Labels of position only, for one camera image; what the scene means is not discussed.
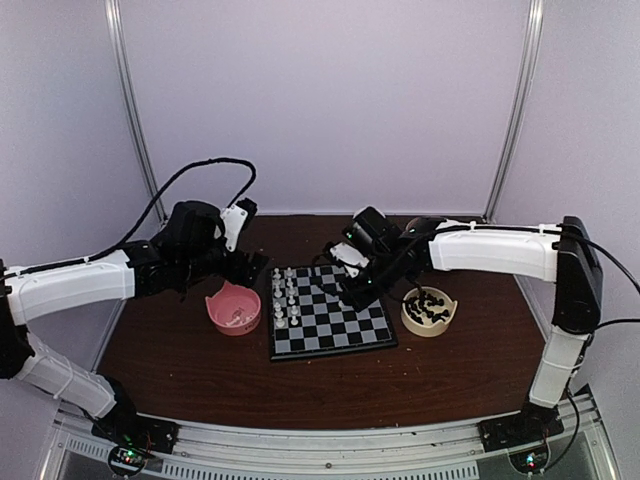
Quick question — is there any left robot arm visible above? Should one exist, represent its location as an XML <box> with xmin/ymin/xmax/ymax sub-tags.
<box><xmin>1</xmin><ymin>198</ymin><xmax>268</xmax><ymax>448</ymax></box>

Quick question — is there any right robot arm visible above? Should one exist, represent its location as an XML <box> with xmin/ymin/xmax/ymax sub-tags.
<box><xmin>329</xmin><ymin>207</ymin><xmax>603</xmax><ymax>442</ymax></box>

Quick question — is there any white chess pieces pile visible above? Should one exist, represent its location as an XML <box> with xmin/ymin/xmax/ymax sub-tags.
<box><xmin>224</xmin><ymin>309</ymin><xmax>252</xmax><ymax>327</ymax></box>

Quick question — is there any black chess pieces pile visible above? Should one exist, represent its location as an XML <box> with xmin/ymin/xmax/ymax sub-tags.
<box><xmin>404</xmin><ymin>291</ymin><xmax>451</xmax><ymax>325</ymax></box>

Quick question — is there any black white chess board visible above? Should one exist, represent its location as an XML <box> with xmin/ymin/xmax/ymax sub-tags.
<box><xmin>268</xmin><ymin>265</ymin><xmax>398</xmax><ymax>362</ymax></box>

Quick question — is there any pink bowl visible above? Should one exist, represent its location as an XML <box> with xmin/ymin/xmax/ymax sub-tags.
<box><xmin>205</xmin><ymin>281</ymin><xmax>262</xmax><ymax>336</ymax></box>

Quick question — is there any cream bowl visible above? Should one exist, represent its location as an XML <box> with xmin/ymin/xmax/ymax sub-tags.
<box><xmin>401</xmin><ymin>286</ymin><xmax>458</xmax><ymax>338</ymax></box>

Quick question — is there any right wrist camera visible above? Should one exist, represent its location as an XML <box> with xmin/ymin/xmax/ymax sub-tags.
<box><xmin>326</xmin><ymin>242</ymin><xmax>370</xmax><ymax>277</ymax></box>

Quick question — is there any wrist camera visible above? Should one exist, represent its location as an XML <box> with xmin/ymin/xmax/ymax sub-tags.
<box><xmin>220</xmin><ymin>198</ymin><xmax>258</xmax><ymax>252</ymax></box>
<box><xmin>326</xmin><ymin>242</ymin><xmax>370</xmax><ymax>277</ymax></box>

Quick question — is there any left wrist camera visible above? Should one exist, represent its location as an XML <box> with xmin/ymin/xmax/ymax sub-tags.
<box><xmin>220</xmin><ymin>198</ymin><xmax>258</xmax><ymax>252</ymax></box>

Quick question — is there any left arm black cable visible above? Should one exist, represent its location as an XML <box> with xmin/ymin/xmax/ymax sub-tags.
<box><xmin>0</xmin><ymin>158</ymin><xmax>259</xmax><ymax>281</ymax></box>

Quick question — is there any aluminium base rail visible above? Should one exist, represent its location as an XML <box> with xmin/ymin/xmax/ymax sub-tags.
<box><xmin>35</xmin><ymin>394</ymin><xmax>621</xmax><ymax>479</ymax></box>

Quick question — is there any left aluminium frame post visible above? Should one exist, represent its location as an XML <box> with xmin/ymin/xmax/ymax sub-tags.
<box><xmin>104</xmin><ymin>0</ymin><xmax>159</xmax><ymax>198</ymax></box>

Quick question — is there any aluminium frame post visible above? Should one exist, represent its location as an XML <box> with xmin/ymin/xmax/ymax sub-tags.
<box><xmin>483</xmin><ymin>0</ymin><xmax>545</xmax><ymax>222</ymax></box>
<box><xmin>104</xmin><ymin>0</ymin><xmax>159</xmax><ymax>198</ymax></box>

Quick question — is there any right aluminium frame post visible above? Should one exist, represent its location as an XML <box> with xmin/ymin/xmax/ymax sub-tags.
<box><xmin>483</xmin><ymin>0</ymin><xmax>545</xmax><ymax>222</ymax></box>

